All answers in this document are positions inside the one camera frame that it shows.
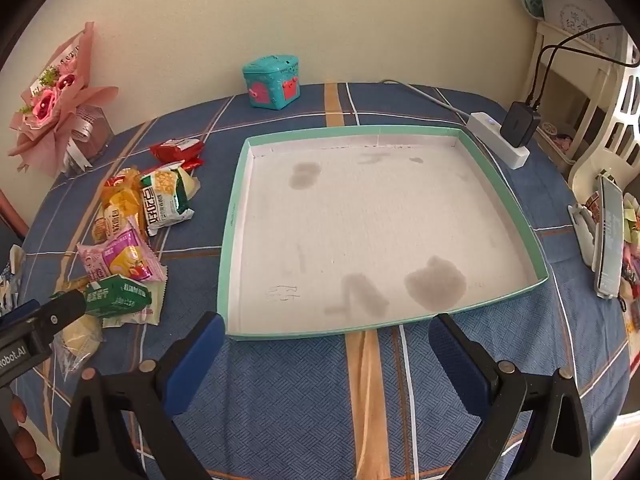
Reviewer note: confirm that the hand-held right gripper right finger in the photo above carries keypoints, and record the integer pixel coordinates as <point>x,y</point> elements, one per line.
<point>457,360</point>

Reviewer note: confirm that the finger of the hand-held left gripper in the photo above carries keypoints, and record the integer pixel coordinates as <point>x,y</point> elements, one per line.
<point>17,312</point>
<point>62,312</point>

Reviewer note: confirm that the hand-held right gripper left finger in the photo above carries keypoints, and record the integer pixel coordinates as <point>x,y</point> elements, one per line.
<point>200,355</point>

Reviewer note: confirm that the clear white bun packet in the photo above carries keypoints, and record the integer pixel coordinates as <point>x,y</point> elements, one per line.
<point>80,337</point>

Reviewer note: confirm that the dark green snack packet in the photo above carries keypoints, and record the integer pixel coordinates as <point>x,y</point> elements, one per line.
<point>117,297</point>

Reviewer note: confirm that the white green-printed snack packet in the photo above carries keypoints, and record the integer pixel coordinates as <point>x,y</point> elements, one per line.
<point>152,310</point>

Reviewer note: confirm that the pink snack packet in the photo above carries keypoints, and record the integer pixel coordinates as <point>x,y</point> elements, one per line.
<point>125,260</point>

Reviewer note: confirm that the beige red-printed snack packet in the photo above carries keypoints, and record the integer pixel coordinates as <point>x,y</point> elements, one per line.
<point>107,225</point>

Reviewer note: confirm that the yellow cake packet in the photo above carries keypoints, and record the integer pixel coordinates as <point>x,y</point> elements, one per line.
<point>125,200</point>

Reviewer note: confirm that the green-edged white cardboard tray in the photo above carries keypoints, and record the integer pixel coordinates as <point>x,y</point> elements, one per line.
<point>375,235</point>

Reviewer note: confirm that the green white cracker packet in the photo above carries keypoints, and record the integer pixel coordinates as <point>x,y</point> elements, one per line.
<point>162,200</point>

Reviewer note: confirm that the red white snack packet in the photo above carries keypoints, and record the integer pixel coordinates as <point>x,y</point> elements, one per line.
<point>175,151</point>

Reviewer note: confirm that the person's left hand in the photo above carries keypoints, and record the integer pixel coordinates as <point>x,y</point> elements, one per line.
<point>24,435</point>

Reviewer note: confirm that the blue white packet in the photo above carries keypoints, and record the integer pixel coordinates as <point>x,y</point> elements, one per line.
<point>12,280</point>

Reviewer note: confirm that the blue plaid tablecloth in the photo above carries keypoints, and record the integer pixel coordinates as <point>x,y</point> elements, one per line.
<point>300,410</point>

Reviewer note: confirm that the clear glass vase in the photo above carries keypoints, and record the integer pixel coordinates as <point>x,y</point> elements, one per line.
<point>95,132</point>

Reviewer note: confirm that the colourful clutter pile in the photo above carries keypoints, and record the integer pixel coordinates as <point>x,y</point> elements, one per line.
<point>631,260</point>

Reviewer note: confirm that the pink flower bouquet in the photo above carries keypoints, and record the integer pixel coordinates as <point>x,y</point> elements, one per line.
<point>55,105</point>

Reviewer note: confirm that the white power strip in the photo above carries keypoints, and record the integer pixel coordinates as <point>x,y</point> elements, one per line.
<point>487,132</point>

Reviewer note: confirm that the black charger adapter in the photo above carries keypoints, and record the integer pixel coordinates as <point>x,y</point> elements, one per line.
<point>520,122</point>

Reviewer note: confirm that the small floral box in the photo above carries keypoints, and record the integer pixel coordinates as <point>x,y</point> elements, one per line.
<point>550,129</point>

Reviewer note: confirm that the teal toy box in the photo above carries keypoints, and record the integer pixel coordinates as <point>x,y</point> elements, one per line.
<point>270,82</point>

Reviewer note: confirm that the white plastic chair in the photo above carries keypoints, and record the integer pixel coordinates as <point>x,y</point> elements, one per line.
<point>625,110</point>

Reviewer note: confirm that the cream wooden shelf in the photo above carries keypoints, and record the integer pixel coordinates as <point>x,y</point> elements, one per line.
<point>597,90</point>

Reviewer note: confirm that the grey printed bag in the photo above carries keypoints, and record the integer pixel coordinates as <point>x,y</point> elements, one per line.
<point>580,5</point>

